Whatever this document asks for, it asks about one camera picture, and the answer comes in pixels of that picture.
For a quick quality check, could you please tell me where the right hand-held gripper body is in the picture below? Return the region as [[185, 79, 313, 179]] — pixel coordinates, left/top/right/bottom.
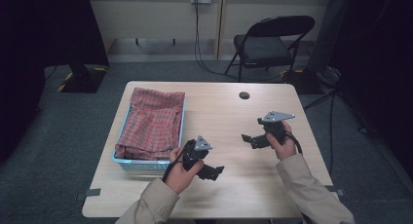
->
[[256, 110, 296, 146]]

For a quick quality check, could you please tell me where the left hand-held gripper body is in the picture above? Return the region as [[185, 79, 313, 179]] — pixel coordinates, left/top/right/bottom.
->
[[182, 134, 214, 172]]

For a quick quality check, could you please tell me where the blue plastic basket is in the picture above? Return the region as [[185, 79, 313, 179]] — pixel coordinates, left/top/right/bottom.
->
[[112, 96, 187, 171]]

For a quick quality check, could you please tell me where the red plaid cloth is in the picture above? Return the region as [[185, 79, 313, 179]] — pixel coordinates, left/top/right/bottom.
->
[[114, 86, 186, 162]]

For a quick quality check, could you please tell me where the person's right hand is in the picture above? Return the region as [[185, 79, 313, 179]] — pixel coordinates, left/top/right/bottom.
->
[[265, 120, 298, 162]]

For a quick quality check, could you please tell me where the person's left hand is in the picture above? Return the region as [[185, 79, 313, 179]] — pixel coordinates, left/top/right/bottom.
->
[[164, 146, 206, 196]]

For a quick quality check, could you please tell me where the black stand base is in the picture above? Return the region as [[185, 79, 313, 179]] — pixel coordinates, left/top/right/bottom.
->
[[57, 63, 110, 94], [281, 67, 326, 95]]

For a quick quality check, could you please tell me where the black folding chair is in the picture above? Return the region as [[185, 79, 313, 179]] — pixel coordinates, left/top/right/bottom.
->
[[224, 15, 317, 84]]

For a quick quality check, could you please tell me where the grey table edge clip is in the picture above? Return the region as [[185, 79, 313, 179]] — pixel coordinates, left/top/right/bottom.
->
[[75, 188, 102, 201], [326, 184, 346, 198]]

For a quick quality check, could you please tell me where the dark curtain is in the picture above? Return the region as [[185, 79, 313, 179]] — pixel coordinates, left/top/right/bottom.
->
[[0, 0, 110, 164], [306, 0, 413, 180]]

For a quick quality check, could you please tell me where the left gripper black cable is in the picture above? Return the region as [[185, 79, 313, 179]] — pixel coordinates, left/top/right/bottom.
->
[[161, 139, 193, 183]]

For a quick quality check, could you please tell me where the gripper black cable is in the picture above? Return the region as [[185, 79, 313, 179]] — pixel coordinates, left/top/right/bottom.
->
[[161, 139, 193, 183], [283, 130, 304, 156]]

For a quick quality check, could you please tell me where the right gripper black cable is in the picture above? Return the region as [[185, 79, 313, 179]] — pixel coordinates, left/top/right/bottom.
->
[[283, 130, 304, 156]]

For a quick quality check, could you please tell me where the thin black floor cable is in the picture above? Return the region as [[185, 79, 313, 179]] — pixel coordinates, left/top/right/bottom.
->
[[303, 89, 339, 177]]

